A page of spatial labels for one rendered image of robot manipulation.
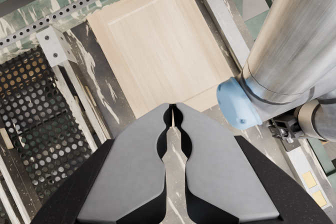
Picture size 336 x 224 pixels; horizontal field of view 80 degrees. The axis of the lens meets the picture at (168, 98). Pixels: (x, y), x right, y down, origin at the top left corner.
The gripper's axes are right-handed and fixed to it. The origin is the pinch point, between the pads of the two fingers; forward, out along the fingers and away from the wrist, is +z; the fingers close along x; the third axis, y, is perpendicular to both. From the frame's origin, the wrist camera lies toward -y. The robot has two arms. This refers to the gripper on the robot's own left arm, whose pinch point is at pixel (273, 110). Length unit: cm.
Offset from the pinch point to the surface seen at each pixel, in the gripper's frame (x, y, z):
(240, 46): -22.5, -3.6, 8.1
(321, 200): 35.2, -3.5, 8.1
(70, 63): -43, 50, 6
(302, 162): 21.6, -4.0, 8.1
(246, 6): -70, -87, 144
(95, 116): -23, 50, 5
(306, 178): 26.8, -2.7, 8.2
